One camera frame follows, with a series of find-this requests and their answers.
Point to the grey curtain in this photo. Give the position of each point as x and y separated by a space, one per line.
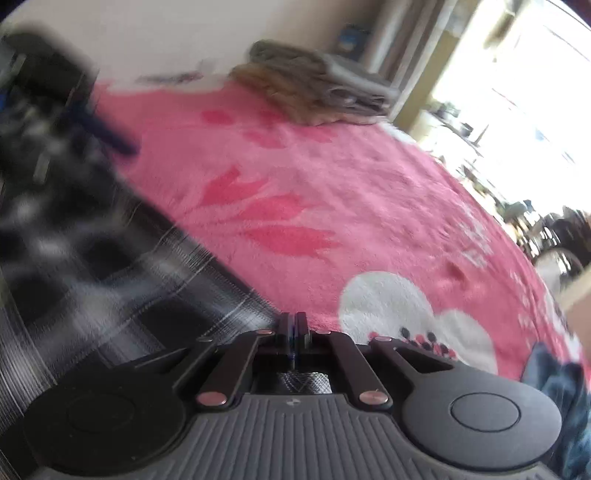
411 46

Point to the pink floral blanket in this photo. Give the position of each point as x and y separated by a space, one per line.
369 207

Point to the black white plaid pants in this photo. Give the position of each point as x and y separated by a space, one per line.
92 277

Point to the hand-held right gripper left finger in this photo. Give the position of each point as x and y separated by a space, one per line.
284 330

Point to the light blue jeans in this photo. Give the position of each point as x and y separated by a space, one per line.
563 406

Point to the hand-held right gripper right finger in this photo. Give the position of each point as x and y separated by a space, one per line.
302 330

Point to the beige folded cloth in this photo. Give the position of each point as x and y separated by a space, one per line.
286 92

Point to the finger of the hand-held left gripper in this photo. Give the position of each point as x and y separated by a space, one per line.
108 136

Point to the black wheelchair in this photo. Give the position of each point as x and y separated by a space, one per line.
558 230

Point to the grey folded cloth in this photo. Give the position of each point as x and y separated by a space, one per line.
341 78

